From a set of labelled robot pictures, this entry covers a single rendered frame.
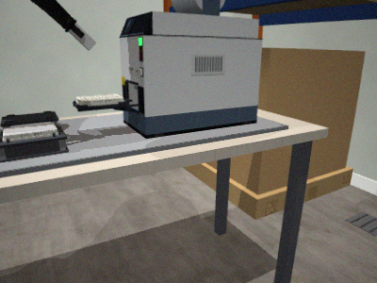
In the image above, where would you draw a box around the grey base plate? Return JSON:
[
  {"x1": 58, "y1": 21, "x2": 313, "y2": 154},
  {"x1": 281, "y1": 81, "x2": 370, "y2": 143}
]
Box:
[{"x1": 0, "y1": 114, "x2": 288, "y2": 178}]

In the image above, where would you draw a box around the white cylinder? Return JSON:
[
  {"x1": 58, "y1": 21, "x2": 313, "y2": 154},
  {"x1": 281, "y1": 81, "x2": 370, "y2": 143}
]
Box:
[{"x1": 172, "y1": 0, "x2": 225, "y2": 14}]

